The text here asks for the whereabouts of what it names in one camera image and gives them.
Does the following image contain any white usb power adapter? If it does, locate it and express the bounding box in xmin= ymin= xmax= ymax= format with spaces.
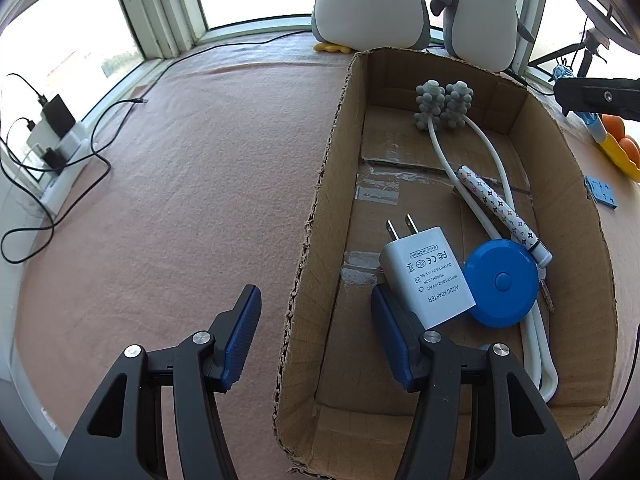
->
xmin=378 ymin=214 xmax=475 ymax=330

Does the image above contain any blue plastic phone stand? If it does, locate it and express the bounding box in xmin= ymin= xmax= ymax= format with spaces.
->
xmin=585 ymin=176 xmax=617 ymax=209

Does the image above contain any blue round tape measure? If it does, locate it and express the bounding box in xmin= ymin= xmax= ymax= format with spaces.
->
xmin=463 ymin=238 xmax=538 ymax=328

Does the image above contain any patterned white lighter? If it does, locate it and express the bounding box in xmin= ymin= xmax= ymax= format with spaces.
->
xmin=456 ymin=165 xmax=553 ymax=269

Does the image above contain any white neck massager roller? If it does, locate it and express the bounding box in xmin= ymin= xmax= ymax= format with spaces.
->
xmin=413 ymin=79 xmax=559 ymax=401

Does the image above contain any silver key with ring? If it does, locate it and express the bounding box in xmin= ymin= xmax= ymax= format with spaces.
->
xmin=537 ymin=266 xmax=555 ymax=313

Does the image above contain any orange fruit rear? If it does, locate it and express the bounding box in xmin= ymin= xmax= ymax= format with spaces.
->
xmin=601 ymin=114 xmax=626 ymax=141

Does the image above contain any orange fruit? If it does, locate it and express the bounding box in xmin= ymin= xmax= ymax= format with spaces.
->
xmin=601 ymin=114 xmax=626 ymax=141
xmin=618 ymin=136 xmax=640 ymax=167

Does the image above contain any yellow leaf-shaped fruit bowl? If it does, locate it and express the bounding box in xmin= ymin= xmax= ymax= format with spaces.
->
xmin=600 ymin=132 xmax=640 ymax=183

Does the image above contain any orange fruit front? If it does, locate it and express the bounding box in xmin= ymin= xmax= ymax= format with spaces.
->
xmin=618 ymin=136 xmax=640 ymax=167

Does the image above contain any black tripod stand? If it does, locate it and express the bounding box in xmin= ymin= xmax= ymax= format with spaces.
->
xmin=527 ymin=27 xmax=611 ymax=80

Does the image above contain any small plush penguin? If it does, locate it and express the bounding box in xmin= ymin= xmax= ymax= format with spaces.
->
xmin=431 ymin=0 xmax=534 ymax=73

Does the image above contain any open cardboard box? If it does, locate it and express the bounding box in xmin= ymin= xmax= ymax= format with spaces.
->
xmin=274 ymin=49 xmax=618 ymax=479

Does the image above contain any white power strip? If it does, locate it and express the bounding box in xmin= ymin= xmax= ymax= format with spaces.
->
xmin=26 ymin=119 xmax=90 ymax=217

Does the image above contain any black charger adapter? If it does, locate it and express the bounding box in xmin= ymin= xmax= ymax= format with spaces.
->
xmin=42 ymin=94 xmax=76 ymax=139

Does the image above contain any large plush penguin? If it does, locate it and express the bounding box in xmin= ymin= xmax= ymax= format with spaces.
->
xmin=311 ymin=0 xmax=452 ymax=54

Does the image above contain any white ring light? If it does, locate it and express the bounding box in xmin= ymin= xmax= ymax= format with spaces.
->
xmin=575 ymin=0 xmax=639 ymax=54

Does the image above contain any black power cable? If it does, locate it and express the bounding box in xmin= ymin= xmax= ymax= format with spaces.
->
xmin=0 ymin=29 xmax=314 ymax=265

